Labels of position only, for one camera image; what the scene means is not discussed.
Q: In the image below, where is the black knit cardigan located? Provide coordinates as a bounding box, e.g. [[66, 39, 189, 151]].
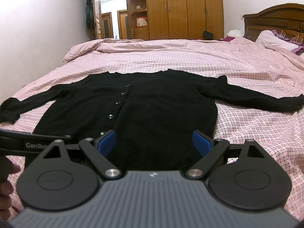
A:
[[1, 70, 303, 170]]

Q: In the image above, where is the person's left hand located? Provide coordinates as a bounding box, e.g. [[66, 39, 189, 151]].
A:
[[1, 156, 21, 221]]

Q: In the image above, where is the pink checked bed cover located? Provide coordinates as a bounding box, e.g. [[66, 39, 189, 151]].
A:
[[14, 38, 303, 220]]

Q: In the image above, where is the small black bag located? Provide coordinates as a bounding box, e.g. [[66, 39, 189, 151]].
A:
[[203, 31, 214, 40]]

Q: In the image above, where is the white plush item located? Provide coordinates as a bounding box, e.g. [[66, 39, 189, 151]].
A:
[[226, 29, 244, 38]]

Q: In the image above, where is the pink pillow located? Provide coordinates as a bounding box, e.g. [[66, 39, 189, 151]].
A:
[[256, 30, 303, 55]]

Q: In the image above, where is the red white box on shelf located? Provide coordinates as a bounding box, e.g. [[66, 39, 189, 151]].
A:
[[135, 17, 148, 27]]

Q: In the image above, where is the dark green hanging jacket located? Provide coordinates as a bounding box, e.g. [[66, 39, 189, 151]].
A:
[[85, 0, 95, 29]]

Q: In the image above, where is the large wooden wardrobe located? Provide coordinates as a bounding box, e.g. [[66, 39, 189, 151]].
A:
[[117, 0, 224, 40]]

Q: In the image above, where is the dark wooden headboard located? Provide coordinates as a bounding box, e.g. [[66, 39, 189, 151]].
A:
[[243, 3, 304, 43]]

